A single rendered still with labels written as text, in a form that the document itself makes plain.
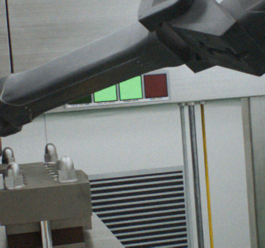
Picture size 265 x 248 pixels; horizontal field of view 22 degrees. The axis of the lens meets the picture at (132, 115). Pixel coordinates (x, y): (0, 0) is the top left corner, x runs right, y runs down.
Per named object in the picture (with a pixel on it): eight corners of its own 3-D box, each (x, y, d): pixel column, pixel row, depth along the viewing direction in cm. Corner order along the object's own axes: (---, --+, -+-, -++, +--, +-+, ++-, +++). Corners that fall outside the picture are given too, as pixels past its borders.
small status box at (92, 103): (64, 108, 154) (62, 77, 154) (64, 108, 155) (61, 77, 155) (171, 99, 159) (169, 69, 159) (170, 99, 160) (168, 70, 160)
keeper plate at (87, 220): (82, 230, 137) (78, 176, 136) (76, 221, 146) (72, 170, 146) (94, 229, 137) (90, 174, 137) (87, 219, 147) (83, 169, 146)
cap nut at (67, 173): (58, 183, 121) (56, 158, 121) (56, 180, 124) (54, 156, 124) (78, 181, 122) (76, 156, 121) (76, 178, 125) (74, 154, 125)
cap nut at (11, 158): (0, 168, 150) (-1, 148, 150) (0, 166, 154) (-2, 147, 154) (17, 166, 151) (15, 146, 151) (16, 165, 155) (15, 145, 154)
